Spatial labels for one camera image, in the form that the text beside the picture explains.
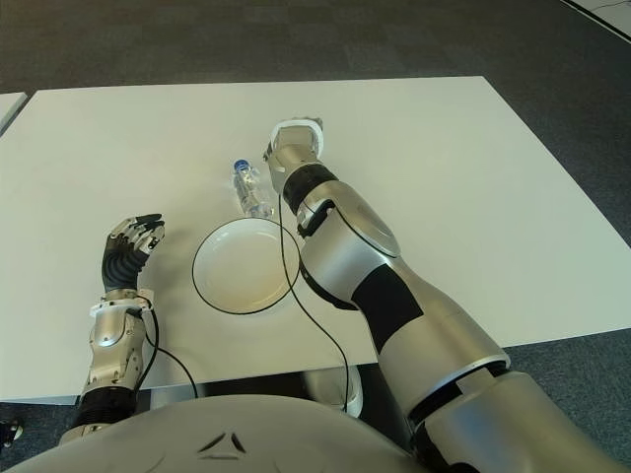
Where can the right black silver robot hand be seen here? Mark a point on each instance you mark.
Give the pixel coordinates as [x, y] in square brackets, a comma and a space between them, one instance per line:
[318, 120]

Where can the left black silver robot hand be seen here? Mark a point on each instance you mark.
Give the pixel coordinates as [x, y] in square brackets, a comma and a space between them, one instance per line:
[120, 266]

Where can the clear water bottle blue cap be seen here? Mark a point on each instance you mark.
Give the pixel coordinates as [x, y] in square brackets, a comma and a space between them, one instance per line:
[249, 192]

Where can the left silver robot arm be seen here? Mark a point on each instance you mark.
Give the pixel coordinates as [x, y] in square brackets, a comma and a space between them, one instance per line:
[111, 340]

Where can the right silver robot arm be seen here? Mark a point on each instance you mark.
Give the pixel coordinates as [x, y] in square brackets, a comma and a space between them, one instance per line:
[355, 256]

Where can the white plate black rim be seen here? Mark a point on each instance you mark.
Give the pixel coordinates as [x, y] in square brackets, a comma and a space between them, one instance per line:
[241, 268]

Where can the white side table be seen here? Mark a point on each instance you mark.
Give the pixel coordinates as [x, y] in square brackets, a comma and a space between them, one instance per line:
[7, 111]

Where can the black metal stand with caster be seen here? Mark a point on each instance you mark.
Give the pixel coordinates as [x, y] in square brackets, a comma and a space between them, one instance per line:
[12, 433]

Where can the silver robot torso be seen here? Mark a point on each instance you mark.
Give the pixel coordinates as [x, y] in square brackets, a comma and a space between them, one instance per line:
[296, 433]

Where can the white panel with black edge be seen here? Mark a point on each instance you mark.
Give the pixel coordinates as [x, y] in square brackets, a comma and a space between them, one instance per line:
[616, 12]

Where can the white round pedestal base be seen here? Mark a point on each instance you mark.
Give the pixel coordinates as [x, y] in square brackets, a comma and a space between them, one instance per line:
[355, 394]

